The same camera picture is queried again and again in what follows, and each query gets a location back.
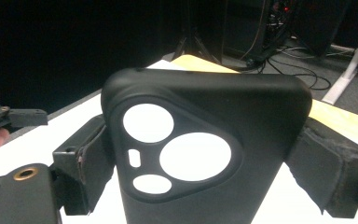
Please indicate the black tripod stand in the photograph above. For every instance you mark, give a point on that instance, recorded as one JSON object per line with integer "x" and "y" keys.
{"x": 195, "y": 46}

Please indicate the dark equipment rack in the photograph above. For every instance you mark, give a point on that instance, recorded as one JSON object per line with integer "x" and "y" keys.
{"x": 261, "y": 21}

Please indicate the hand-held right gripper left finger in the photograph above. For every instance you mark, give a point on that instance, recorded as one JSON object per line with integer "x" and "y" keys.
{"x": 87, "y": 165}

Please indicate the black phone case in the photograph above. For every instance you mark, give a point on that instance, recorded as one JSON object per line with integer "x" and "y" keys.
{"x": 217, "y": 112}

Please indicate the white metal stand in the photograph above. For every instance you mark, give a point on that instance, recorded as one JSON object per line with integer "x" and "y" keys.
{"x": 351, "y": 65}

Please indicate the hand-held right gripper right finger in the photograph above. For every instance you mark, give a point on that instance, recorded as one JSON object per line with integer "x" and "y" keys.
{"x": 332, "y": 165}

